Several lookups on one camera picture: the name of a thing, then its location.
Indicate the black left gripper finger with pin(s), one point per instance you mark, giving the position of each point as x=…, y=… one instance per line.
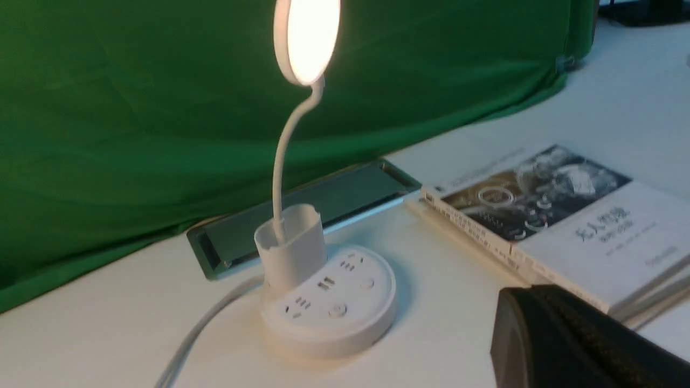
x=543, y=336

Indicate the white desk lamp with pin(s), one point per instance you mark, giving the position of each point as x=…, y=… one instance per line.
x=320, y=301

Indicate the white middle book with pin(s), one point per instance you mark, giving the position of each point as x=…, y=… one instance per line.
x=639, y=315

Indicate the white top book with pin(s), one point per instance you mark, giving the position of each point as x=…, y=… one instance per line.
x=601, y=235

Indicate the silver binder clip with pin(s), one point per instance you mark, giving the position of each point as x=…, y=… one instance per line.
x=565, y=63

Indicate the black device on table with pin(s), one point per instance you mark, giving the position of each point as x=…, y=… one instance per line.
x=645, y=13

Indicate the green backdrop cloth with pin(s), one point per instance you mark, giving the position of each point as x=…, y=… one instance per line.
x=124, y=123

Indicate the grey desk cable tray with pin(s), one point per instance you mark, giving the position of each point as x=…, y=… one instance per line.
x=226, y=245

